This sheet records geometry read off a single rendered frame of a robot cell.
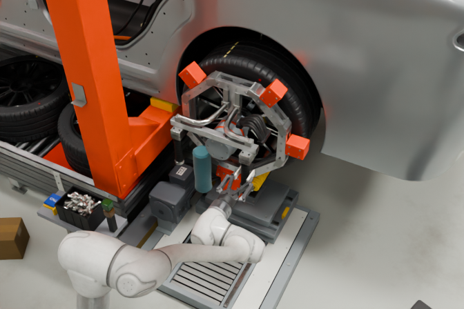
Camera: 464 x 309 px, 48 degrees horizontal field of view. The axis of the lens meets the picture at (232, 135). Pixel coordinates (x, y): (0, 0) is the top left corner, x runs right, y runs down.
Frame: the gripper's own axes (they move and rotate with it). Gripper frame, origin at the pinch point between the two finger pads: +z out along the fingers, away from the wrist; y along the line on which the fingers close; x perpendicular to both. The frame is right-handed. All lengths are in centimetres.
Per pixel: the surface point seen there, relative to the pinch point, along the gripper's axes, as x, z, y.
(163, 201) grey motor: -43, 1, -46
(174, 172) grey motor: -40, 18, -51
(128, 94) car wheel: -35, 58, -109
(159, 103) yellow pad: -11, 36, -69
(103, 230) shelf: -38, -32, -60
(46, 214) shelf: -38, -37, -91
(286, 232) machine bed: -75, 35, 11
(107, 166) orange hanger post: -10, -16, -64
